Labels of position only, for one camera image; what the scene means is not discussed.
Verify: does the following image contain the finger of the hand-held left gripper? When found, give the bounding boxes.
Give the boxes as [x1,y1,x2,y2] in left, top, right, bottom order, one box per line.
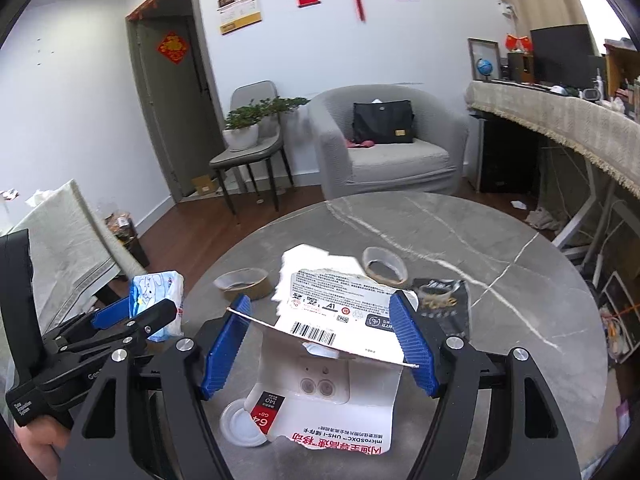
[45,299,179,378]
[42,296,136,351]

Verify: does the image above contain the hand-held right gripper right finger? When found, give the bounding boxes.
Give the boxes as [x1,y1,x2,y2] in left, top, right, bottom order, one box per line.
[389,290,596,480]

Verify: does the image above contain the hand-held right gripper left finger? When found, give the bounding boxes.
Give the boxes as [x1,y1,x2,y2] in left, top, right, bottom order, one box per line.
[55,294,253,480]

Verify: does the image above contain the blue white tissue pack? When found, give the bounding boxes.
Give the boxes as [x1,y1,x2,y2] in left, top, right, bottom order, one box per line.
[131,270,185,343]

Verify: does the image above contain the black foil packet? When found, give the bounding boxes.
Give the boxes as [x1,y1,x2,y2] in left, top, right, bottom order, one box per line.
[410,277,473,342]

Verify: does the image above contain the dark trash bin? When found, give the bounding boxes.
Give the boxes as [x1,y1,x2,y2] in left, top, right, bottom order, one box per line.
[102,212,151,268]

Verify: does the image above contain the brown tape roll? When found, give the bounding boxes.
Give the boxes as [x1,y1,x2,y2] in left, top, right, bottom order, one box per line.
[214,267,273,302]

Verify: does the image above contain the clear tape roll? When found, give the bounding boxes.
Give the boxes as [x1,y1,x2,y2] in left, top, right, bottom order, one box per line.
[361,246,408,289]

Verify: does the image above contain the white round plastic lid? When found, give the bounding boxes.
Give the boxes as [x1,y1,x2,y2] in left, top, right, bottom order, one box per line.
[220,400,269,447]

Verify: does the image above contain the torn white packaging card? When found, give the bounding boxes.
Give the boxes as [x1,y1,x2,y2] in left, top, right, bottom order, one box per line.
[248,245,418,453]

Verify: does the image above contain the person's left hand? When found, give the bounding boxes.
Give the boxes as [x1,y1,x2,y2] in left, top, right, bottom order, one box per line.
[14,410,71,480]

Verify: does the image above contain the cream patterned tablecloth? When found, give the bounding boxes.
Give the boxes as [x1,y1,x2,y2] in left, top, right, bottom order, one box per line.
[0,180,142,341]

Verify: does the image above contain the round grey marble table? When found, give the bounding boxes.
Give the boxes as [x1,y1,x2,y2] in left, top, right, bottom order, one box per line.
[175,192,608,480]

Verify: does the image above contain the cardboard box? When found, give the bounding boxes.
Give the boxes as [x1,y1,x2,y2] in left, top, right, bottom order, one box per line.
[191,174,221,196]

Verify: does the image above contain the grey rag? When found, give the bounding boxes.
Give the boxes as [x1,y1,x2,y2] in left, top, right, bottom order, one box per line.
[525,207,568,231]

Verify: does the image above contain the grey armchair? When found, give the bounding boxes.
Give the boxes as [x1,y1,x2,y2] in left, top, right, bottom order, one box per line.
[307,85,470,201]

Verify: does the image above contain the grey dining chair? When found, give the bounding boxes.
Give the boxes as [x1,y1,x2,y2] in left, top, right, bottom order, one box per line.
[209,81,296,226]

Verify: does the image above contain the black cabinet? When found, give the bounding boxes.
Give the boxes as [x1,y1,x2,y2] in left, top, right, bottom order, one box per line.
[475,115,541,193]

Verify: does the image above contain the grey door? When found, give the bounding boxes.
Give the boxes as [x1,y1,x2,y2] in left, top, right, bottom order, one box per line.
[127,0,223,206]

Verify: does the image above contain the black bag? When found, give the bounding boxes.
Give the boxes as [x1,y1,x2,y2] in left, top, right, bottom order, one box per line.
[351,100,416,145]

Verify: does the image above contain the potted green plant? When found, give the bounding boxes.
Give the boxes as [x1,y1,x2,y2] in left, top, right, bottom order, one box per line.
[222,96,311,152]

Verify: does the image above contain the beige fringed desk cloth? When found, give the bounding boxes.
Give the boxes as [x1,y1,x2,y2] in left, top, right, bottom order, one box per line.
[466,80,640,201]

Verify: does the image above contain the red diamond door decoration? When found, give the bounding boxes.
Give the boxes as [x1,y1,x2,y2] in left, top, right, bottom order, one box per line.
[157,31,190,65]

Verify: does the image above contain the wooden speaker box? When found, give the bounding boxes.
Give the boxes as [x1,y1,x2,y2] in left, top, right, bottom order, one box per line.
[507,51,536,83]

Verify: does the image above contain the black monitor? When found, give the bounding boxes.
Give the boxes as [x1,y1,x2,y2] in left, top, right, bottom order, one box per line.
[530,24,603,86]

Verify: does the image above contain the wooden desk box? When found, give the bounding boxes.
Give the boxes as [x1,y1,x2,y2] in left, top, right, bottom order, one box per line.
[604,39,640,106]

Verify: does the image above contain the picture frame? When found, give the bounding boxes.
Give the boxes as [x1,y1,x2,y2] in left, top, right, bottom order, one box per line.
[467,37,501,82]

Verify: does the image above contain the wall calendar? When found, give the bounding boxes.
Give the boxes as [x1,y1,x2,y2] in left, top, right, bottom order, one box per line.
[216,0,263,36]

